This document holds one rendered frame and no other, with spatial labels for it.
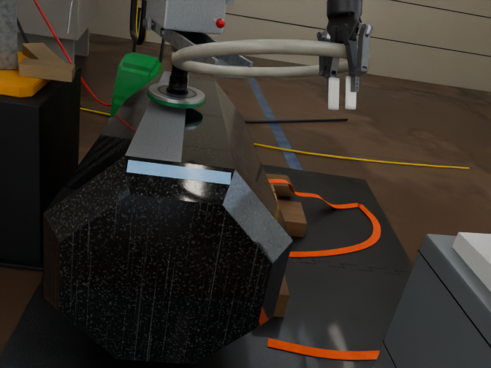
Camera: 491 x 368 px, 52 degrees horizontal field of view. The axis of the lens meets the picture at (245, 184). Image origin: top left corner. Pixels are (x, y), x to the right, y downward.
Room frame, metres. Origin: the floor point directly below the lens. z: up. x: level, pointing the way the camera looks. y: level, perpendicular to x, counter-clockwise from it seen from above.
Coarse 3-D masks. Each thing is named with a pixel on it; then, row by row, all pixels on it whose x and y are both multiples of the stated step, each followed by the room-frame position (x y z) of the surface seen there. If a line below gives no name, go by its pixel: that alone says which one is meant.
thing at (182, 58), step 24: (192, 48) 1.10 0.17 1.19; (216, 48) 1.06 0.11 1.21; (240, 48) 1.04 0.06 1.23; (264, 48) 1.04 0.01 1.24; (288, 48) 1.04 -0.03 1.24; (312, 48) 1.06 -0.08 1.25; (336, 48) 1.09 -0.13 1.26; (216, 72) 1.41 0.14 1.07; (240, 72) 1.45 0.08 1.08; (264, 72) 1.47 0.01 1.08; (288, 72) 1.47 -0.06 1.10; (312, 72) 1.44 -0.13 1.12
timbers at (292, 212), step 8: (272, 176) 2.92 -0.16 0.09; (280, 176) 2.95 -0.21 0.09; (280, 184) 2.83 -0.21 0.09; (280, 192) 2.81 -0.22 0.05; (288, 192) 2.83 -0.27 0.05; (280, 200) 2.59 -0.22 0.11; (280, 208) 2.49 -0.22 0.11; (288, 208) 2.51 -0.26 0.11; (296, 208) 2.53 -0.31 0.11; (288, 216) 2.42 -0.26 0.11; (296, 216) 2.44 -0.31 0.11; (304, 216) 2.45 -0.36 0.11; (288, 224) 2.37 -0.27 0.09; (296, 224) 2.37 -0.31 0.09; (304, 224) 2.38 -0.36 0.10; (296, 232) 2.37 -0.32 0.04; (304, 232) 2.38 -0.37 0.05
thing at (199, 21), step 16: (160, 0) 1.76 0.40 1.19; (176, 0) 1.72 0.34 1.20; (192, 0) 1.75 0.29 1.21; (208, 0) 1.77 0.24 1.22; (224, 0) 1.80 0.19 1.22; (160, 16) 1.74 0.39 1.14; (176, 16) 1.72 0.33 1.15; (192, 16) 1.75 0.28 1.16; (208, 16) 1.78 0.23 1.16; (224, 16) 1.81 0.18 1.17; (192, 32) 1.81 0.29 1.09; (208, 32) 1.79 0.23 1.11
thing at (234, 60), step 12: (144, 24) 1.96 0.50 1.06; (156, 24) 1.94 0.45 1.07; (168, 36) 1.80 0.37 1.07; (180, 36) 1.69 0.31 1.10; (204, 36) 1.80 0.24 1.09; (180, 48) 1.68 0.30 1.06; (192, 60) 1.57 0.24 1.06; (204, 60) 1.49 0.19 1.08; (216, 60) 1.42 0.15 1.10; (228, 60) 1.60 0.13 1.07; (240, 60) 1.53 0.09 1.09
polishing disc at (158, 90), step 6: (156, 84) 1.88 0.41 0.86; (162, 84) 1.90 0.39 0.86; (168, 84) 1.91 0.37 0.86; (150, 90) 1.80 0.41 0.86; (156, 90) 1.81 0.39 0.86; (162, 90) 1.83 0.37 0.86; (192, 90) 1.90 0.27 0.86; (198, 90) 1.91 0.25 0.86; (156, 96) 1.75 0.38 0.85; (162, 96) 1.75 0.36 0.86; (168, 96) 1.76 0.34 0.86; (174, 96) 1.77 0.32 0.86; (180, 96) 1.79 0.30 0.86; (186, 96) 1.80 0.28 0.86; (192, 96) 1.82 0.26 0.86; (198, 96) 1.83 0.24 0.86; (204, 96) 1.85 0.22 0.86; (174, 102) 1.74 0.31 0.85; (180, 102) 1.74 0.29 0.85; (186, 102) 1.75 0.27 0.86; (192, 102) 1.77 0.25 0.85; (198, 102) 1.79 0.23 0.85
